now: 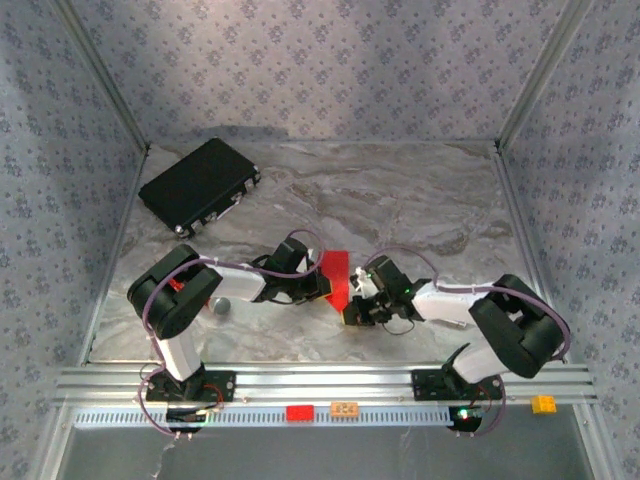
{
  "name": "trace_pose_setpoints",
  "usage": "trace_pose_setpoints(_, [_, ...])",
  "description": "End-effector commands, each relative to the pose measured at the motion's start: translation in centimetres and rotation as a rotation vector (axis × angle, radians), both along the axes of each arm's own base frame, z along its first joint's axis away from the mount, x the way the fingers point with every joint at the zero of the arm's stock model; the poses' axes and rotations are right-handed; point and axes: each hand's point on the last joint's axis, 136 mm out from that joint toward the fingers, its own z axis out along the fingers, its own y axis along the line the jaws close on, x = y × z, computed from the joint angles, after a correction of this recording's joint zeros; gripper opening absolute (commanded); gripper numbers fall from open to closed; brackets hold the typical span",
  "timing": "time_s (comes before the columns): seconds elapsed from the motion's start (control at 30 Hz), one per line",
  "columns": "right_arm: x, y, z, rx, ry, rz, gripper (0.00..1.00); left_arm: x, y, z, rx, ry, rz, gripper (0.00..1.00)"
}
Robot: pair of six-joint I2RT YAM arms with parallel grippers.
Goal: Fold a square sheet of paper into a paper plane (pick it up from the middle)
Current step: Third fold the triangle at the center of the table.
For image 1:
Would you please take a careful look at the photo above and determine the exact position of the red square paper sheet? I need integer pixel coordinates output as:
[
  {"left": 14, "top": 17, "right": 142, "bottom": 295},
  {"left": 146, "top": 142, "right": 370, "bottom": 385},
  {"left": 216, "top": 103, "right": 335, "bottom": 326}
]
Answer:
[{"left": 319, "top": 249, "right": 351, "bottom": 314}]

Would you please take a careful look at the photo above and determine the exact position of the black briefcase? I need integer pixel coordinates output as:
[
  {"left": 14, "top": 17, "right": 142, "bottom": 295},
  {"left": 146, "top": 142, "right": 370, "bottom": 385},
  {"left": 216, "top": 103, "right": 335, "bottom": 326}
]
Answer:
[{"left": 137, "top": 137, "right": 263, "bottom": 241}]

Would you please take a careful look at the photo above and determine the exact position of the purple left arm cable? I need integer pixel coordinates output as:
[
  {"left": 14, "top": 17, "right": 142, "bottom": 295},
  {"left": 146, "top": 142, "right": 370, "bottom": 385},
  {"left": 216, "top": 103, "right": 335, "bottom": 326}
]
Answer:
[{"left": 138, "top": 229, "right": 326, "bottom": 442}]

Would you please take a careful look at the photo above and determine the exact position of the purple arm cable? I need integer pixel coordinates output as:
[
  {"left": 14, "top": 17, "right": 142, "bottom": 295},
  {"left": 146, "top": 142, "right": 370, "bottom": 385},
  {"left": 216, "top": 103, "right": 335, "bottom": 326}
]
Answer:
[
  {"left": 367, "top": 247, "right": 572, "bottom": 440},
  {"left": 138, "top": 229, "right": 326, "bottom": 442}
]

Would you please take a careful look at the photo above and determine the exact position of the long aluminium mounting rail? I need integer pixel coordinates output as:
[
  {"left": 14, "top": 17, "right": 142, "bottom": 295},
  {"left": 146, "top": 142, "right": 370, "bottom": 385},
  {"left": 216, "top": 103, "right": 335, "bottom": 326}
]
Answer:
[{"left": 54, "top": 363, "right": 600, "bottom": 405}]

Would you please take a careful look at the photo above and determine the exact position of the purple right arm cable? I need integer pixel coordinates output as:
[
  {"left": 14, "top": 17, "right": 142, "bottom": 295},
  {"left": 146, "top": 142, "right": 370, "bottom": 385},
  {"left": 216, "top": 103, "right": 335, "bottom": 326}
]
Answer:
[{"left": 367, "top": 247, "right": 572, "bottom": 440}]

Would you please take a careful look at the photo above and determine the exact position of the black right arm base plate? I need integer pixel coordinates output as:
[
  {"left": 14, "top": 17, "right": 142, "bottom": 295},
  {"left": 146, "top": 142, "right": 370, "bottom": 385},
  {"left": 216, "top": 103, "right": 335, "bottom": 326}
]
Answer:
[{"left": 411, "top": 368, "right": 503, "bottom": 402}]

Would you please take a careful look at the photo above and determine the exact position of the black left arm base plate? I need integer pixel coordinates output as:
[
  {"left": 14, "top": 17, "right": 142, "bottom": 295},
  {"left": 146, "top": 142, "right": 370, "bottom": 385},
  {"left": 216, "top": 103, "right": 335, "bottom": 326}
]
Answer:
[{"left": 144, "top": 368, "right": 237, "bottom": 404}]

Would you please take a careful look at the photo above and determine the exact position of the grey slotted cable duct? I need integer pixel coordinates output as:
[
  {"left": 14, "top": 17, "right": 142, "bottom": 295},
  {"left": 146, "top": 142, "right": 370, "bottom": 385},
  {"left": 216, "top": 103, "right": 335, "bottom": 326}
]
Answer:
[{"left": 73, "top": 405, "right": 454, "bottom": 428}]

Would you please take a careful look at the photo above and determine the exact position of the aluminium frame bar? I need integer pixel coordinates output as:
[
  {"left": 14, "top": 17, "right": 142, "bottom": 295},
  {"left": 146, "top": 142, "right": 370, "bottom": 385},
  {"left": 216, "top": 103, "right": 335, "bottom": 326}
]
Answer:
[
  {"left": 53, "top": 0, "right": 152, "bottom": 154},
  {"left": 573, "top": 402, "right": 626, "bottom": 480},
  {"left": 34, "top": 403, "right": 76, "bottom": 480},
  {"left": 492, "top": 147, "right": 569, "bottom": 364},
  {"left": 494, "top": 0, "right": 596, "bottom": 151},
  {"left": 77, "top": 147, "right": 152, "bottom": 366}
]

